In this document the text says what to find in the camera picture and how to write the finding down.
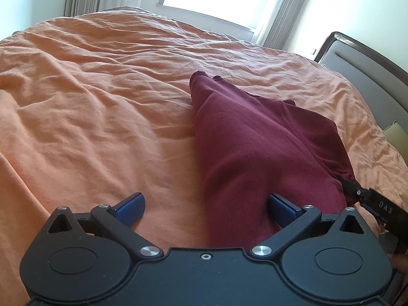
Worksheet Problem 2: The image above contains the person's right hand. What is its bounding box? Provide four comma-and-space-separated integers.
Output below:
389, 252, 408, 271

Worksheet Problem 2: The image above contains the orange bed duvet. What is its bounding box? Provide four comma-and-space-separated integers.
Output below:
0, 6, 408, 306

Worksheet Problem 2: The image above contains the dark-framed grey headboard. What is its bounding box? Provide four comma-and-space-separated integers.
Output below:
314, 31, 408, 128

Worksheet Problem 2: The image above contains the pale yellow pillow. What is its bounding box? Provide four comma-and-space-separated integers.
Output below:
382, 120, 408, 155

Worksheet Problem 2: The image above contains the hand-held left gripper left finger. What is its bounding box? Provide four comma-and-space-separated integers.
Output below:
47, 192, 164, 259

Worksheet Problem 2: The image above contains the maroon knit garment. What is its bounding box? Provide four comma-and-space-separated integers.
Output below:
189, 71, 360, 250

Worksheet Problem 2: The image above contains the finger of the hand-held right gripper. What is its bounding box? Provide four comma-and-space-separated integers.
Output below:
339, 178, 408, 227

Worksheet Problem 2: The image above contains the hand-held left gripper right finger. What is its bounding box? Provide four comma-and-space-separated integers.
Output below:
249, 193, 367, 258

